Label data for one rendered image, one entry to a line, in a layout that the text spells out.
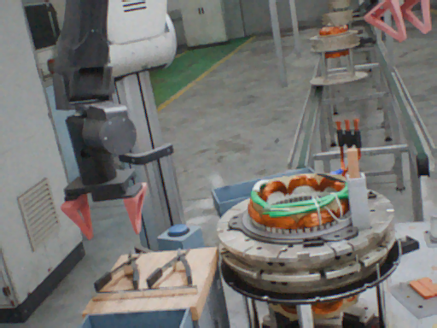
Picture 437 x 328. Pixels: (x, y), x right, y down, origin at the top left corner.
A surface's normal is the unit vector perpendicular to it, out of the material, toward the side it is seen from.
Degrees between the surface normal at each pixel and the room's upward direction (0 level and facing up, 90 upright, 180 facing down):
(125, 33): 90
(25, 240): 90
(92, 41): 111
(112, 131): 90
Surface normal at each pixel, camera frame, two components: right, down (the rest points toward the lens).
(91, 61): 0.62, 0.47
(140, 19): 0.65, 0.11
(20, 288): 0.96, -0.10
